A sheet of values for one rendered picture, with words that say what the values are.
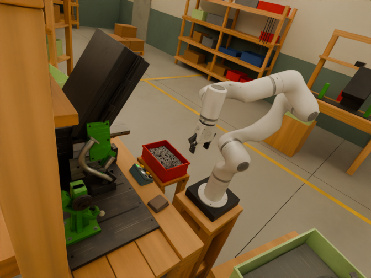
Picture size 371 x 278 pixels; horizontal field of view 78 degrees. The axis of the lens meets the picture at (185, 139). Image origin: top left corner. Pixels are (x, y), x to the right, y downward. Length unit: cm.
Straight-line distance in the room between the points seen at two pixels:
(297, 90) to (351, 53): 496
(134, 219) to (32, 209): 80
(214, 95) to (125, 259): 81
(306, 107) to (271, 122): 16
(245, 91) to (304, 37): 537
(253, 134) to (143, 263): 79
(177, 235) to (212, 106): 67
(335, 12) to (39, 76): 606
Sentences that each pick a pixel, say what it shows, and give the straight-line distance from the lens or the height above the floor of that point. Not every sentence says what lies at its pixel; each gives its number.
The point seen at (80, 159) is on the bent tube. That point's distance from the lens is 124.
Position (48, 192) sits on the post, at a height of 155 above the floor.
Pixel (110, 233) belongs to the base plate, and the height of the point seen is 90.
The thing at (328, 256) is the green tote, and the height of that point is 89.
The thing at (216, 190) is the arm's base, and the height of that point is 101.
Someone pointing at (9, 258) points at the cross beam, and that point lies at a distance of 76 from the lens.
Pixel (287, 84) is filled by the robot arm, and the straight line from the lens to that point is 109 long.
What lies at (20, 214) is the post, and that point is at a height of 152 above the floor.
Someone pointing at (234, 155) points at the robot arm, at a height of 131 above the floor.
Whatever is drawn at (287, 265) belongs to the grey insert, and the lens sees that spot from 146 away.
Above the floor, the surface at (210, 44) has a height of 92.
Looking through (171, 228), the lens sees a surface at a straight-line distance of 125.
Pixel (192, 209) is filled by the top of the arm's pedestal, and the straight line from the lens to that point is 143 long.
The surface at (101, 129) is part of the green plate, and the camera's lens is 126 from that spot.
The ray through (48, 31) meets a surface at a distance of 371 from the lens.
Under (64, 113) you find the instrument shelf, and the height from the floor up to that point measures 154.
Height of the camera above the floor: 190
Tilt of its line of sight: 31 degrees down
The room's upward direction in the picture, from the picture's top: 15 degrees clockwise
